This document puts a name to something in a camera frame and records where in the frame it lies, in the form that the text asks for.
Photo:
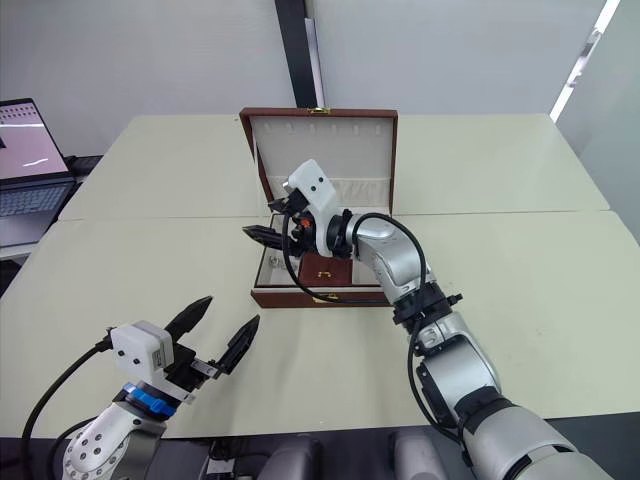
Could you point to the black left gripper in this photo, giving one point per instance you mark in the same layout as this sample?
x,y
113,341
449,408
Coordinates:
x,y
185,367

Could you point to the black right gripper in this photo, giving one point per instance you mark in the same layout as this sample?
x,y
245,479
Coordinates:
x,y
300,237

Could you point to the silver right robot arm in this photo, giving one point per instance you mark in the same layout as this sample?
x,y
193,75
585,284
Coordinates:
x,y
400,260

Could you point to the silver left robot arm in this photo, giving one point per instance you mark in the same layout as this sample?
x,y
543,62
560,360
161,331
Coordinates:
x,y
100,440

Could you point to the brown jewelry box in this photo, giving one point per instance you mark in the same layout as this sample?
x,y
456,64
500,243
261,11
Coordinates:
x,y
320,150

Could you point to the grey rounded shape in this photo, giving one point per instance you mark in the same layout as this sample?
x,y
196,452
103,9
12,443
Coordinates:
x,y
417,457
297,460

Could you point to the open laptop pink screen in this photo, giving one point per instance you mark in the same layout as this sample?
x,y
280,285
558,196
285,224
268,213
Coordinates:
x,y
30,145

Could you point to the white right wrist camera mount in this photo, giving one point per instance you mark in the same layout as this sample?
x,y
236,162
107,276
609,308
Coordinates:
x,y
312,182

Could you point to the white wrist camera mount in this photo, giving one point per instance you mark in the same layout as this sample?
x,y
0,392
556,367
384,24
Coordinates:
x,y
135,350
312,182

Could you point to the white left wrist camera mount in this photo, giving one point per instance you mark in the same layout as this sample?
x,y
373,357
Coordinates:
x,y
135,350

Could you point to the black wall column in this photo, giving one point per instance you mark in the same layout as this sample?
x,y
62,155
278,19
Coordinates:
x,y
295,50

